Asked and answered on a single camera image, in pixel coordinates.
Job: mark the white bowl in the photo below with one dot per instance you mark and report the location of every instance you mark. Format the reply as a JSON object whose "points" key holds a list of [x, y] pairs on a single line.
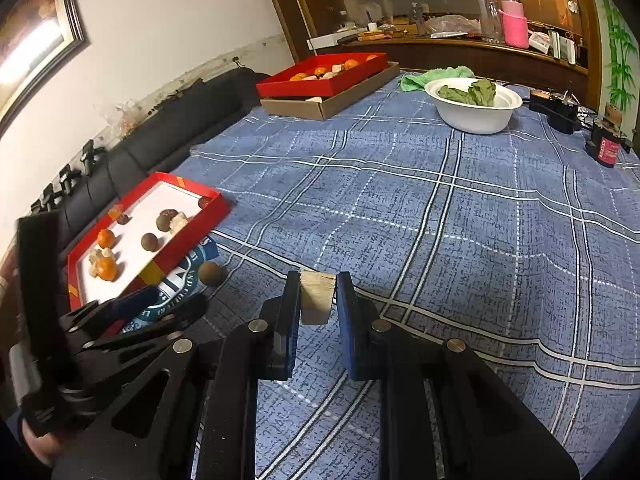
{"points": [[475, 117]]}

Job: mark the person's left hand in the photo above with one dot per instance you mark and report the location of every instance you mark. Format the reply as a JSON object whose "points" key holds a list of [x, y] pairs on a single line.
{"points": [[42, 452]]}

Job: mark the brown cardboard box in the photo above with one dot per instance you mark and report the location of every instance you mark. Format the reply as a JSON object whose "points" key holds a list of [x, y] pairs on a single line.
{"points": [[340, 102]]}

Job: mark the pink bottle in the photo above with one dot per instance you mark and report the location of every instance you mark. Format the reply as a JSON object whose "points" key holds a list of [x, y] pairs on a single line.
{"points": [[514, 22]]}

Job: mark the red shallow box with tape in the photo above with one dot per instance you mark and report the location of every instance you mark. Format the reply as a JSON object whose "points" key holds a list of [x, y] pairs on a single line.
{"points": [[135, 265]]}

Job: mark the brown longan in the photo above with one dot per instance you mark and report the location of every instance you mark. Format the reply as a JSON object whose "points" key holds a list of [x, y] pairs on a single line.
{"points": [[164, 221], [211, 273], [150, 241]]}

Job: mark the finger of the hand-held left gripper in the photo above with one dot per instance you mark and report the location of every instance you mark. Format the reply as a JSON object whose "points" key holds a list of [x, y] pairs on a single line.
{"points": [[137, 299], [185, 310]]}

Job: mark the green bamboo painting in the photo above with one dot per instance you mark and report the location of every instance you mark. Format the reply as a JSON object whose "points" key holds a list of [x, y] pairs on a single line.
{"points": [[617, 45]]}

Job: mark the framed wall picture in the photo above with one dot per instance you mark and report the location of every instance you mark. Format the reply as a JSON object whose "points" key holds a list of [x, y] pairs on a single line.
{"points": [[35, 25]]}

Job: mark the black sofa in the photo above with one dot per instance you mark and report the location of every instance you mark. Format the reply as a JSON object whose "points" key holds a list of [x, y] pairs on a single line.
{"points": [[165, 130]]}

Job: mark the row of small cartons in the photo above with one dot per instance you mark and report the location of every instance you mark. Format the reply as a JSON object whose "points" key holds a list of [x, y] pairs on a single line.
{"points": [[555, 42]]}

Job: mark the wooden display cabinet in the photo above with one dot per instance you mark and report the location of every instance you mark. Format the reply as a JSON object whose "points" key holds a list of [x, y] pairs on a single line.
{"points": [[450, 57]]}

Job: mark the glass pitcher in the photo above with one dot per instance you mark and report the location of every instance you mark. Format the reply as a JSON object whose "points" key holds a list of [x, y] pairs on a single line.
{"points": [[490, 20]]}

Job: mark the black clip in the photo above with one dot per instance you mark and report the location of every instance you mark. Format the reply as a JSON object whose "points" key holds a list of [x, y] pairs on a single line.
{"points": [[89, 155], [47, 199], [67, 177]]}

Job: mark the white flat box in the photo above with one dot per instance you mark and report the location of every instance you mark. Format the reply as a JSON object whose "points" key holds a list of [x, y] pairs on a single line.
{"points": [[332, 40]]}

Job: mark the dark jar with red label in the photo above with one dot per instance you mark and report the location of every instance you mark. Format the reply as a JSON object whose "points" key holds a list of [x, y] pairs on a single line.
{"points": [[606, 145]]}

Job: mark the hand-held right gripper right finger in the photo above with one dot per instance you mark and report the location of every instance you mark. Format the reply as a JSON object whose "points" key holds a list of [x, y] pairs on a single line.
{"points": [[350, 325]]}

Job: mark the red date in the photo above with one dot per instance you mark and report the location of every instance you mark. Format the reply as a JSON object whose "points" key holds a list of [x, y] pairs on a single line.
{"points": [[123, 219], [203, 202]]}

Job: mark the crinkled clear plastic bag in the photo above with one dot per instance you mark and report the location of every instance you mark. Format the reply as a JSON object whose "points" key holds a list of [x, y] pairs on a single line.
{"points": [[122, 112]]}

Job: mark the yellow flat packets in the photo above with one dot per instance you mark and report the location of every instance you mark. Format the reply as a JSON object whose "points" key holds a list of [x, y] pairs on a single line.
{"points": [[375, 35]]}

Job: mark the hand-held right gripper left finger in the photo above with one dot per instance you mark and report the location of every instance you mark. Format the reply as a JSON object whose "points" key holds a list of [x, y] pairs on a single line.
{"points": [[292, 310]]}

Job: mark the green cloth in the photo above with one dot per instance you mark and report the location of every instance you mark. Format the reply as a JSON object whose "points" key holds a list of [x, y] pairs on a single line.
{"points": [[435, 76]]}

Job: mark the green leaves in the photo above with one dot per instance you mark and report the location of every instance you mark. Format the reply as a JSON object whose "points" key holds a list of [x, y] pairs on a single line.
{"points": [[470, 94]]}

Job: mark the blue plaid tablecloth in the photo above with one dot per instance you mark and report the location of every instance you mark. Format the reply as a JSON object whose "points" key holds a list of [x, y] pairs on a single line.
{"points": [[450, 210]]}

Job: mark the black power adapter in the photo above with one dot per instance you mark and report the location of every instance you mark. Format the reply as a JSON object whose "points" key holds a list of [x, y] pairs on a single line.
{"points": [[555, 107]]}

